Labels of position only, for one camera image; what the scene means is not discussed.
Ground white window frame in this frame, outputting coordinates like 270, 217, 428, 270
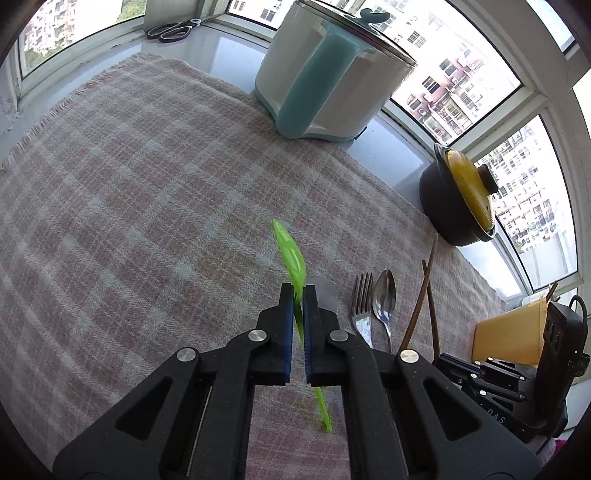
0, 0, 591, 305

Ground green plastic spoon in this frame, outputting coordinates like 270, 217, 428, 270
272, 218, 333, 433

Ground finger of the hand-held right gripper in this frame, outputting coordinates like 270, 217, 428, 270
480, 356, 539, 378
436, 353, 527, 403

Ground white and teal electric pot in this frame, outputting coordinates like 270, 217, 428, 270
253, 0, 417, 141

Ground black casserole with yellow lid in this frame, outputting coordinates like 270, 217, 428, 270
419, 143, 500, 247

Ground pink checked cloth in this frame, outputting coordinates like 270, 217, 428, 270
0, 52, 509, 480

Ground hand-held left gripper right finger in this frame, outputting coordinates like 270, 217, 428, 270
302, 284, 541, 480

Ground silver fork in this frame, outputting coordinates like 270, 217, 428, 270
351, 272, 376, 349

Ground person's right forearm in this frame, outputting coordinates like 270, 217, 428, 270
531, 436, 575, 469

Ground yellow plastic container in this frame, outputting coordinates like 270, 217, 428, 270
475, 298, 549, 366

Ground black scissors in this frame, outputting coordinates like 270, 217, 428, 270
147, 14, 223, 44

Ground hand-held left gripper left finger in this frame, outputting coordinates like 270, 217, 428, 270
53, 282, 296, 480

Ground silver spoon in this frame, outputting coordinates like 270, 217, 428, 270
372, 269, 398, 355

